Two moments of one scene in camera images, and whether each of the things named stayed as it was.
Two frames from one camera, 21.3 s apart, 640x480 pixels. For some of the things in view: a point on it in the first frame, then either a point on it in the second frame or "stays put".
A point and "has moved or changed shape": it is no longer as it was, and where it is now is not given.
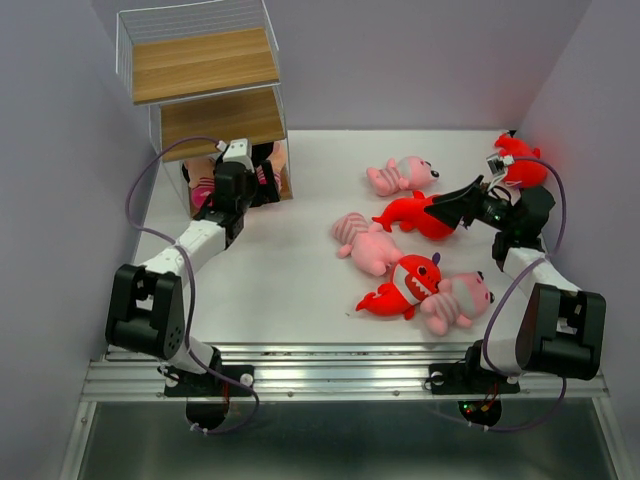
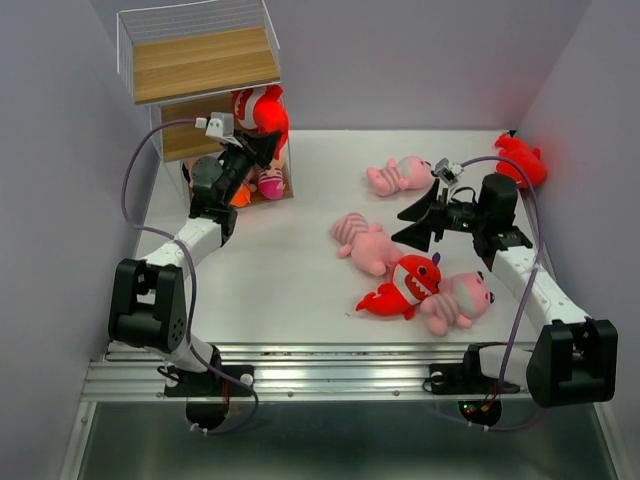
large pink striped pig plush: x=372 y=249 stays put
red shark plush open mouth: x=414 y=278 stays put
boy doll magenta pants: x=199 y=195 has moved or changed shape
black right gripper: x=449 y=206 → x=439 y=211
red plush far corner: x=523 y=173 stays put
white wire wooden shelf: x=209 y=73 stays put
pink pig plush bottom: x=460 y=300 stays put
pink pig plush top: x=411 y=173 stays put
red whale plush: x=409 y=213 has moved or changed shape
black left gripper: x=266 y=193 → x=261 y=147
